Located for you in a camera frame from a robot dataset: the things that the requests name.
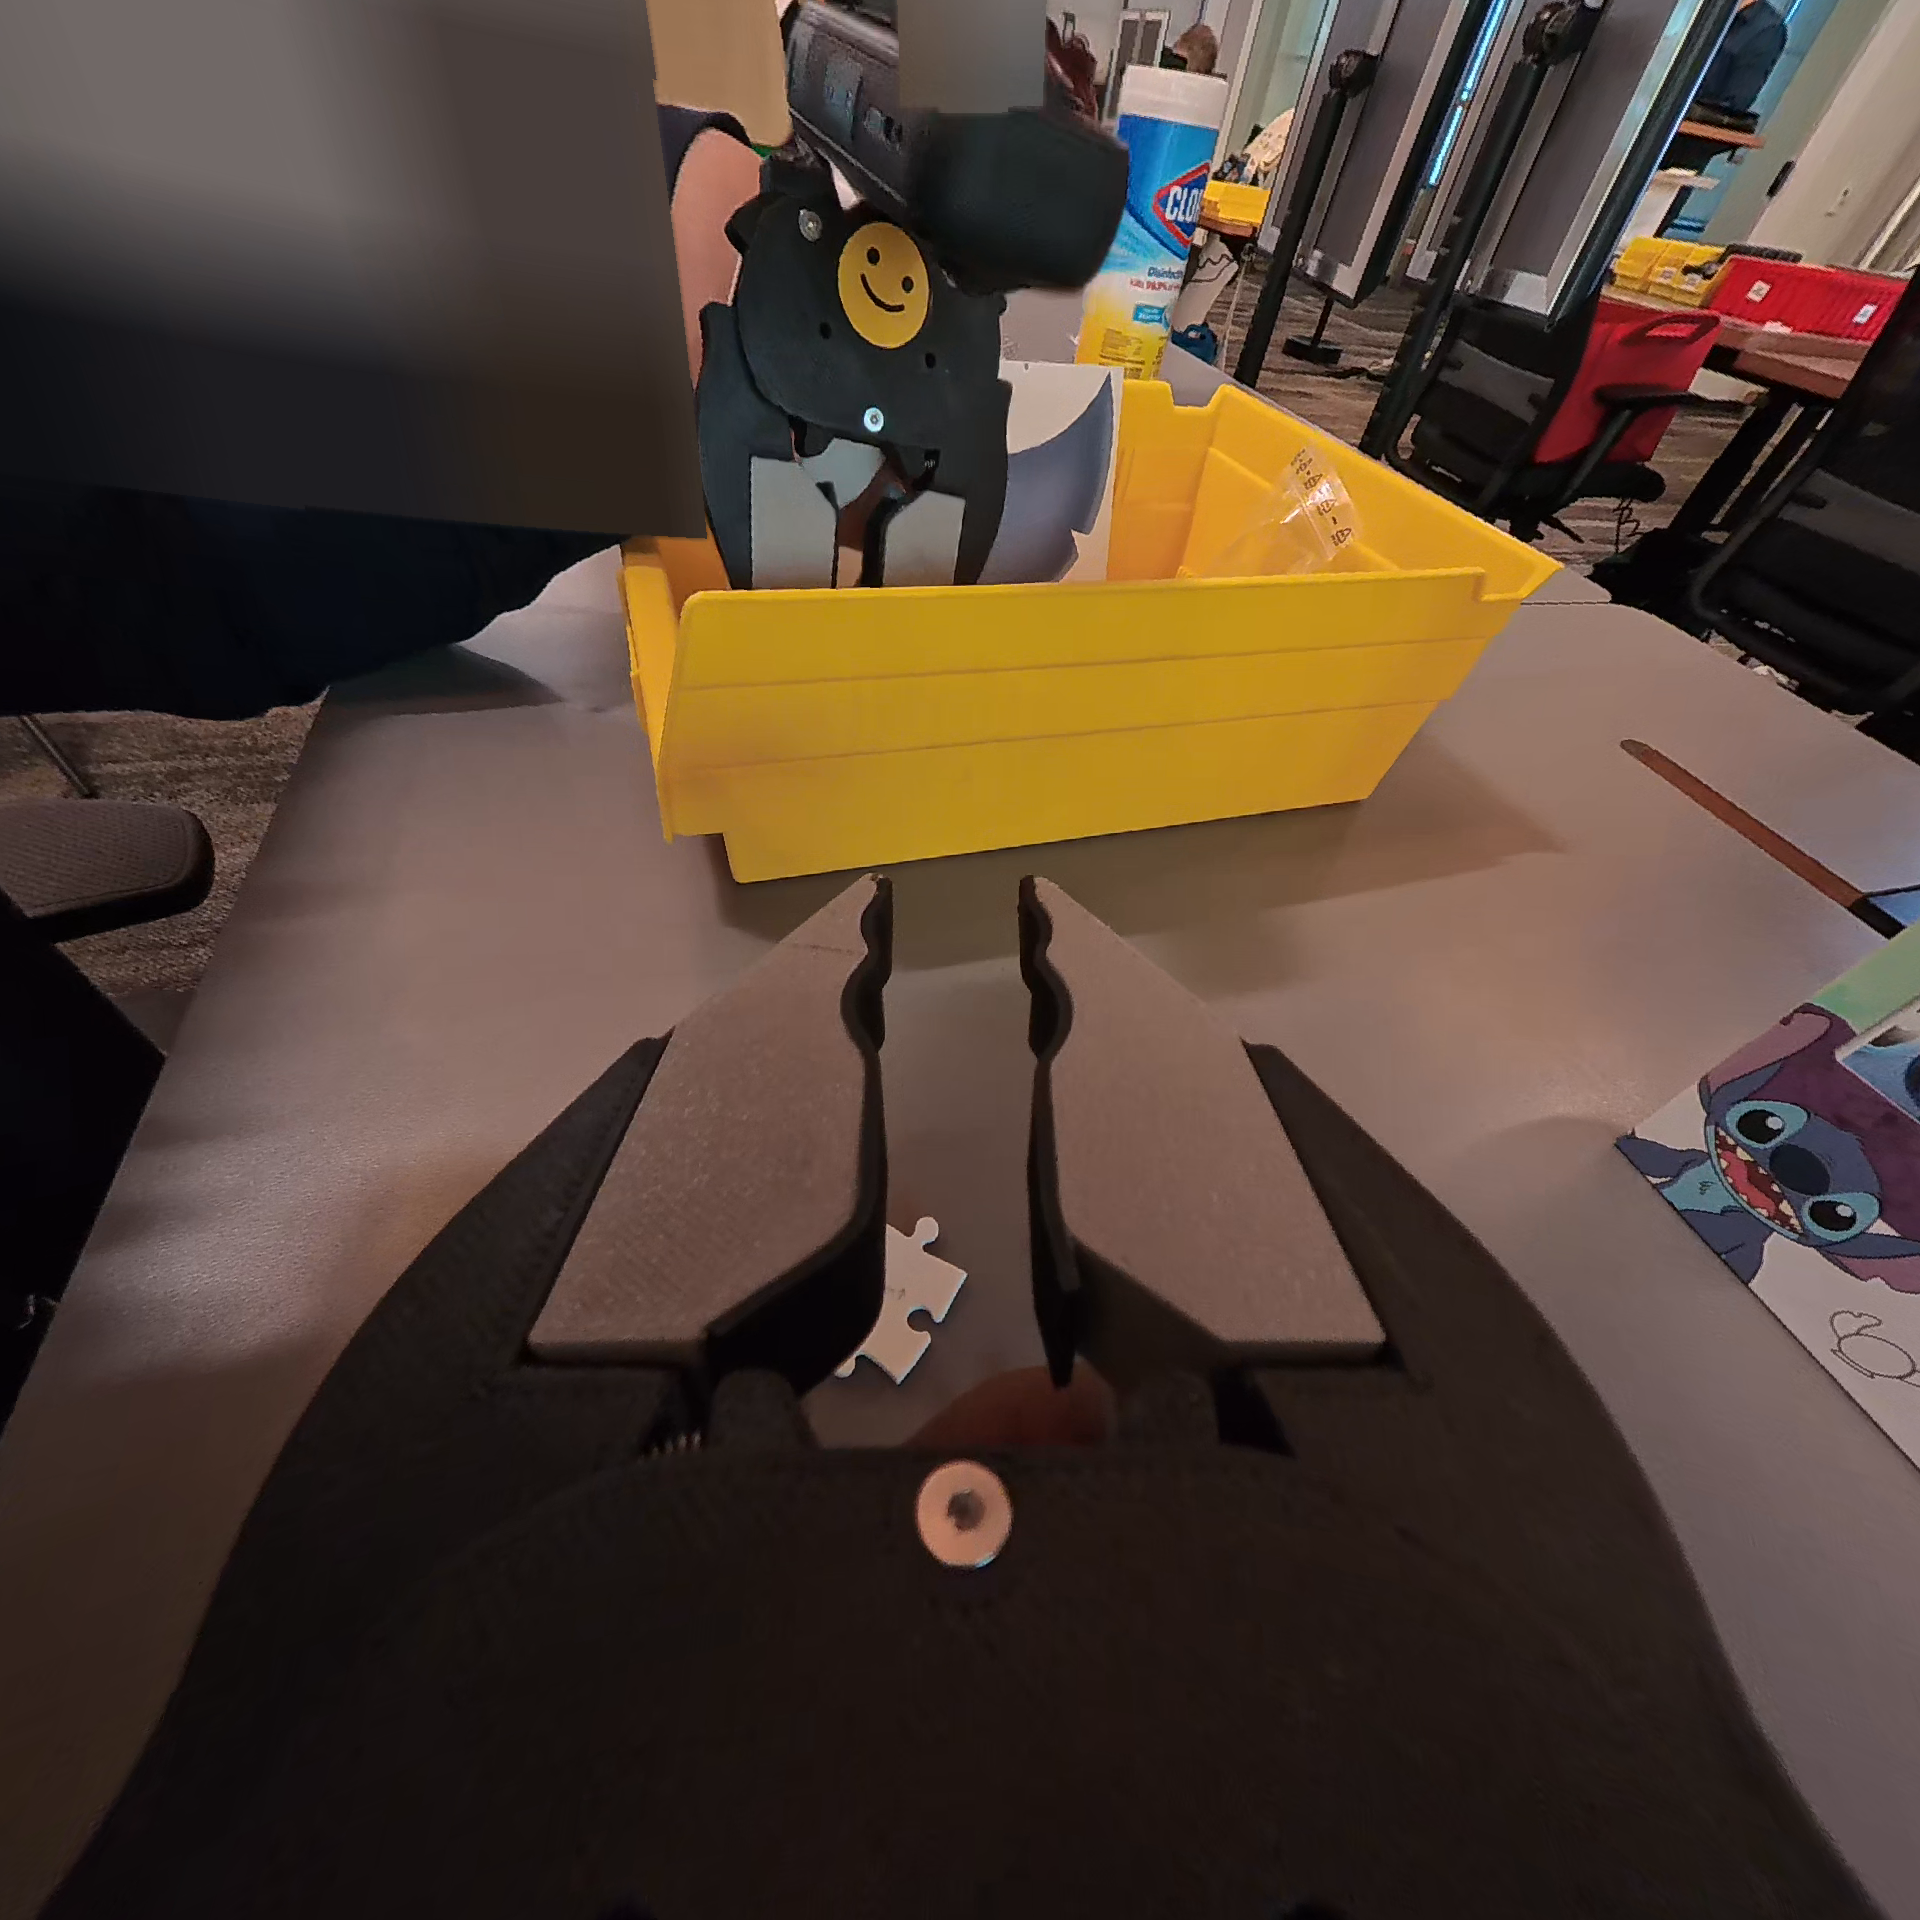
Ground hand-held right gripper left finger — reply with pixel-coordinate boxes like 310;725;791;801
526;873;893;1404

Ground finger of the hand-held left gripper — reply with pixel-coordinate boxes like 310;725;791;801
745;449;845;593
862;481;980;590

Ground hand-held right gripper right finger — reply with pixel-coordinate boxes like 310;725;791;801
1017;873;1391;1394

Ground curved grey white puzzle section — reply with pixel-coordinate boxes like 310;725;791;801
997;359;1125;586

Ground yellow plastic bin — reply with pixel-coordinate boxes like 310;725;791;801
620;374;1565;886

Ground white puzzle piece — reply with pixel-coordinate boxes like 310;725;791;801
832;1215;969;1383

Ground person's left hand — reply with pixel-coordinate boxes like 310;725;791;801
670;137;770;389

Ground clear plastic bag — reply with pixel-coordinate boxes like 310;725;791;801
1176;441;1404;578

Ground white wipes canister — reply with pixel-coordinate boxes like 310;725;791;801
1072;65;1233;385

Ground black office chair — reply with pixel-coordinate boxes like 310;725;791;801
1388;285;1704;545
1680;285;1920;722

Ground glass partition panels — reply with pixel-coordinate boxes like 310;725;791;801
1253;0;1712;308

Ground black chair armrest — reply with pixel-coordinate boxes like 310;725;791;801
0;796;215;962

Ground row of yellow bins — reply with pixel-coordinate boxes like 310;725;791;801
1612;235;1748;301

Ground long red storage bin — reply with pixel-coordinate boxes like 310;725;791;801
1710;251;1910;348

